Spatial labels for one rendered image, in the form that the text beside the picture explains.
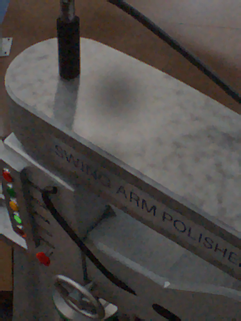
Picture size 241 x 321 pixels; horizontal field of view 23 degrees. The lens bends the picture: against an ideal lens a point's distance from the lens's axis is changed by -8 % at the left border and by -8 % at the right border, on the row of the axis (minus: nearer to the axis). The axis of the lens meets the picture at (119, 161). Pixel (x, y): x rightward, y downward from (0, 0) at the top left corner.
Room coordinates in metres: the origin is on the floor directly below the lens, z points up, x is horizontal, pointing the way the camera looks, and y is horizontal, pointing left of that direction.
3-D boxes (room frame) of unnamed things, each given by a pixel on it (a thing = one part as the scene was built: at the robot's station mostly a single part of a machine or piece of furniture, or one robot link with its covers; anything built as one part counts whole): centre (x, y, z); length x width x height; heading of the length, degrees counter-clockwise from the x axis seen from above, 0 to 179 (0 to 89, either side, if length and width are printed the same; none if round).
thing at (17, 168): (0.75, 0.22, 1.37); 0.08 x 0.03 x 0.28; 52
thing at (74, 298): (0.63, 0.07, 1.20); 0.15 x 0.10 x 0.15; 52
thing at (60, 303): (0.80, 0.09, 0.84); 0.21 x 0.21 x 0.01
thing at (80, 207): (0.75, 0.03, 1.32); 0.36 x 0.22 x 0.45; 52
